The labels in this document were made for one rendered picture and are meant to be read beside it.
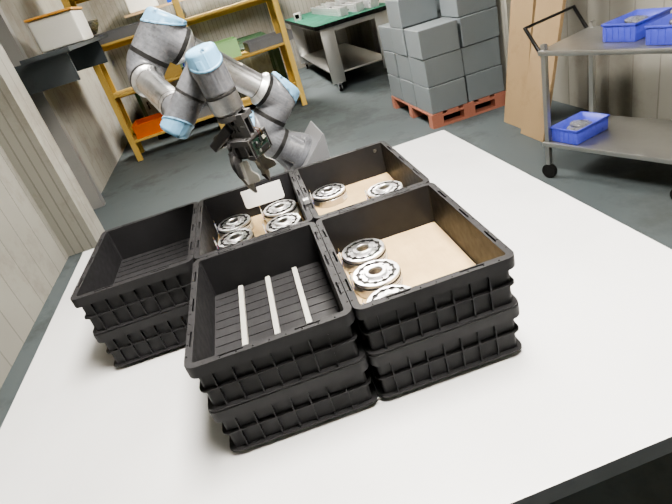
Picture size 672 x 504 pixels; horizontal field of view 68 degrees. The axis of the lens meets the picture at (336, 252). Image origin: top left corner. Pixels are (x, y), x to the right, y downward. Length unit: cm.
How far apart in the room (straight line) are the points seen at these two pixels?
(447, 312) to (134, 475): 68
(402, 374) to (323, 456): 21
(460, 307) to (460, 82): 374
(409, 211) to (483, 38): 347
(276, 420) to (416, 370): 28
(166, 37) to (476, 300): 116
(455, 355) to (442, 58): 366
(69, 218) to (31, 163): 47
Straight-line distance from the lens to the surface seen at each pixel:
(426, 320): 92
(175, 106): 131
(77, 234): 442
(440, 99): 451
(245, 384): 92
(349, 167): 158
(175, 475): 107
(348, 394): 97
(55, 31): 517
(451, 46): 448
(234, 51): 648
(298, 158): 178
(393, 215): 122
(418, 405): 99
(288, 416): 98
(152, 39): 164
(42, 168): 429
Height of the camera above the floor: 143
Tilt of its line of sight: 29 degrees down
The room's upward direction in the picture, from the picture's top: 17 degrees counter-clockwise
